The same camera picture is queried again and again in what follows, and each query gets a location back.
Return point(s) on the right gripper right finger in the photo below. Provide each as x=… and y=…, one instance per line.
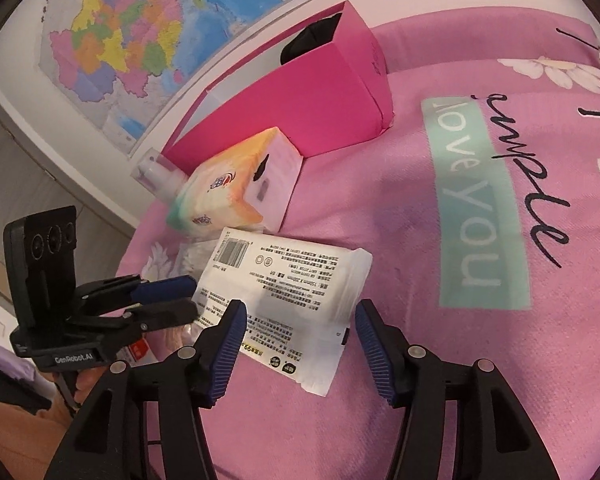
x=495, y=437

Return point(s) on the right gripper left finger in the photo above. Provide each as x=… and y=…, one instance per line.
x=108, y=438

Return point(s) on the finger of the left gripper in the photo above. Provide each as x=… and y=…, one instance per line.
x=169, y=289
x=162, y=315

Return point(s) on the white wet wipes pack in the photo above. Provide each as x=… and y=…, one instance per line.
x=299, y=298

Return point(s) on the black cloth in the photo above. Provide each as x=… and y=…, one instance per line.
x=313, y=36

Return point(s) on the left forearm orange sleeve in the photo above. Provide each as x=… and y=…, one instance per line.
x=29, y=442

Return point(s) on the person's left hand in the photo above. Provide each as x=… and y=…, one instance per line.
x=85, y=382

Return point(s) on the white pump bottle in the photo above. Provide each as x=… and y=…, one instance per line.
x=159, y=176

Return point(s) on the pastel tissue pack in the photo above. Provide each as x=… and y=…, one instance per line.
x=247, y=186

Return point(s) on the grey door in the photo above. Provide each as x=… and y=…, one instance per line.
x=30, y=182

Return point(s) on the pink storage box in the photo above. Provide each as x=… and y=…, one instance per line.
x=335, y=96

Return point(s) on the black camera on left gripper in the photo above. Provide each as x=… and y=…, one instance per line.
x=39, y=257

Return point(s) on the colourful wall map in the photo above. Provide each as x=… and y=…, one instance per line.
x=121, y=62

